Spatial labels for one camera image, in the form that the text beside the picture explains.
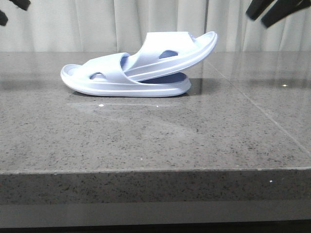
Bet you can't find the pale green curtain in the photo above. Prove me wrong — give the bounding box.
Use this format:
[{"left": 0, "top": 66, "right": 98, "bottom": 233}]
[{"left": 0, "top": 0, "right": 311, "bottom": 53}]

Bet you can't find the light blue slipper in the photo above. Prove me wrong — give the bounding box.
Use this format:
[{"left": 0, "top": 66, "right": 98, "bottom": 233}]
[
  {"left": 60, "top": 52, "right": 191, "bottom": 98},
  {"left": 121, "top": 32, "right": 218, "bottom": 82}
]

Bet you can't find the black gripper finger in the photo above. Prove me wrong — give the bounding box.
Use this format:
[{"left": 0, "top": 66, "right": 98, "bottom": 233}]
[
  {"left": 0, "top": 10, "right": 8, "bottom": 26},
  {"left": 10, "top": 0, "right": 31, "bottom": 11},
  {"left": 246, "top": 0, "right": 284, "bottom": 20},
  {"left": 261, "top": 0, "right": 311, "bottom": 28}
]

